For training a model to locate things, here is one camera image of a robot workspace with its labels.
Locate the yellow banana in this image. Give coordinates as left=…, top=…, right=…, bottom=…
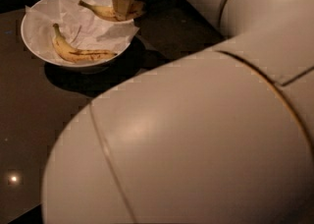
left=52, top=24, right=116, bottom=63
left=78, top=0, right=146, bottom=22

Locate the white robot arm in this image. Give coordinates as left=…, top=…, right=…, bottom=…
left=42, top=0, right=314, bottom=224

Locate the white ceramic bowl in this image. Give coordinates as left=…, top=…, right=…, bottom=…
left=21, top=0, right=135, bottom=74

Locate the white crumpled paper liner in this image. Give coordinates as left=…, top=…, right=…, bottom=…
left=24, top=0, right=140, bottom=65

